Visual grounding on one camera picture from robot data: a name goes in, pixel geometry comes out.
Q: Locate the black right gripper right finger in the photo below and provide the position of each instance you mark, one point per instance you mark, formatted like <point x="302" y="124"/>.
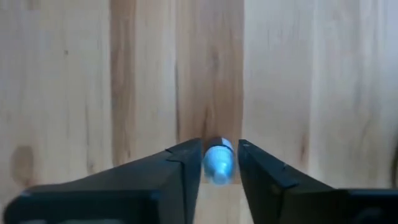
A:
<point x="267" y="193"/>

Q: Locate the small black food coloring bottle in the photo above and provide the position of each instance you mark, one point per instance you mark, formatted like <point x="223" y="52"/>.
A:
<point x="219" y="165"/>

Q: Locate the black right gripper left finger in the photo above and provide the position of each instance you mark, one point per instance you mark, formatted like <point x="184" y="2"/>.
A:
<point x="174" y="174"/>

